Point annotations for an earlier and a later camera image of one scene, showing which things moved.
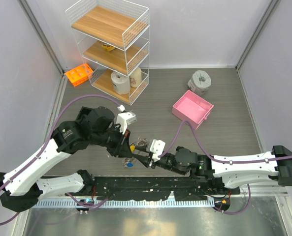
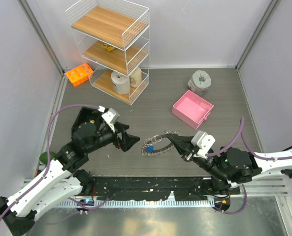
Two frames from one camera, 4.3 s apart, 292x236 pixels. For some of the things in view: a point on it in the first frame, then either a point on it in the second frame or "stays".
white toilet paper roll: (121, 83) stays
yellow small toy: (109, 47) stays
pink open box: (192, 108) stays
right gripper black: (146, 161) → (185, 148)
